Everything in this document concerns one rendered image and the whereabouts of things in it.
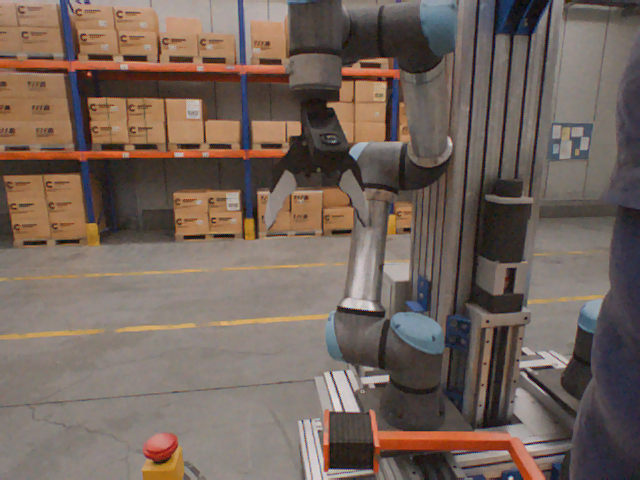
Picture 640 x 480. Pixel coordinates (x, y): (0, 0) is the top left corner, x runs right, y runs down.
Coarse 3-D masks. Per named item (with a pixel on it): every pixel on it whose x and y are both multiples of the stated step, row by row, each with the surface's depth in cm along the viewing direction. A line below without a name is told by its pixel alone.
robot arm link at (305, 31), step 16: (288, 0) 53; (304, 0) 51; (320, 0) 51; (336, 0) 52; (288, 16) 54; (304, 16) 51; (320, 16) 51; (336, 16) 52; (288, 32) 54; (304, 32) 52; (320, 32) 52; (336, 32) 53; (304, 48) 52; (320, 48) 52; (336, 48) 53
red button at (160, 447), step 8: (152, 440) 84; (160, 440) 84; (168, 440) 84; (176, 440) 84; (144, 448) 82; (152, 448) 81; (160, 448) 81; (168, 448) 82; (176, 448) 83; (152, 456) 80; (160, 456) 80; (168, 456) 81
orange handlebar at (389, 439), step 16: (384, 432) 63; (400, 432) 63; (416, 432) 63; (432, 432) 63; (448, 432) 63; (464, 432) 63; (480, 432) 63; (384, 448) 62; (400, 448) 62; (416, 448) 62; (432, 448) 62; (448, 448) 62; (464, 448) 62; (480, 448) 62; (496, 448) 62; (512, 448) 60; (528, 464) 56
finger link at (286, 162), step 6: (288, 150) 56; (294, 150) 56; (282, 156) 56; (288, 156) 56; (282, 162) 56; (288, 162) 56; (276, 168) 56; (282, 168) 56; (288, 168) 56; (294, 168) 56; (276, 174) 56; (276, 180) 56; (270, 192) 57
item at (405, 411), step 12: (396, 384) 88; (384, 396) 92; (396, 396) 88; (408, 396) 86; (420, 396) 86; (432, 396) 87; (384, 408) 91; (396, 408) 88; (408, 408) 86; (420, 408) 86; (432, 408) 86; (444, 408) 90; (396, 420) 87; (408, 420) 86; (420, 420) 86; (432, 420) 86; (444, 420) 89
